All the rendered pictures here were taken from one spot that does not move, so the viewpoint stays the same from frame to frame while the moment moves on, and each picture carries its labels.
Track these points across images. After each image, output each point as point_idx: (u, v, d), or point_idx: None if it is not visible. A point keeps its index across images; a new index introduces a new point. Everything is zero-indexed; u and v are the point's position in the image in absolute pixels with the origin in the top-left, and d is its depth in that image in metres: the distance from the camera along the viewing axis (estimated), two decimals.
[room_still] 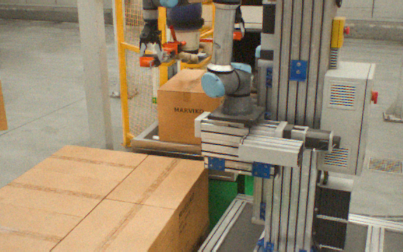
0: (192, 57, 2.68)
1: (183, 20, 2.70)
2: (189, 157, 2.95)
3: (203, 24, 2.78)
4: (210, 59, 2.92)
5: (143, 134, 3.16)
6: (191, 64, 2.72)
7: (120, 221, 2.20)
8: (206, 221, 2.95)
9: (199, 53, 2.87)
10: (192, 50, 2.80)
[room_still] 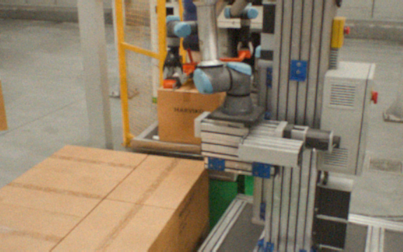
0: None
1: (199, 43, 2.93)
2: (189, 157, 2.95)
3: None
4: None
5: (143, 134, 3.16)
6: None
7: (120, 221, 2.20)
8: (206, 221, 2.95)
9: None
10: None
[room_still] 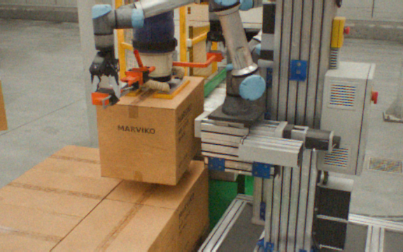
0: (161, 86, 2.24)
1: (152, 42, 2.26)
2: None
3: (175, 45, 2.34)
4: (185, 85, 2.48)
5: None
6: (161, 94, 2.28)
7: (120, 221, 2.20)
8: (206, 221, 2.95)
9: (172, 79, 2.44)
10: (162, 77, 2.37)
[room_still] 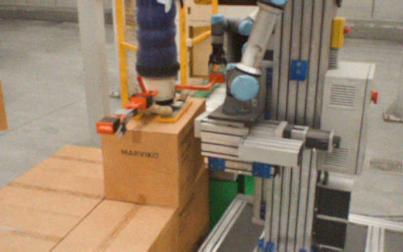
0: (164, 110, 2.29)
1: (154, 67, 2.31)
2: None
3: (178, 69, 2.39)
4: (187, 108, 2.53)
5: None
6: (164, 118, 2.33)
7: (120, 221, 2.20)
8: (206, 221, 2.95)
9: (175, 102, 2.48)
10: (166, 100, 2.41)
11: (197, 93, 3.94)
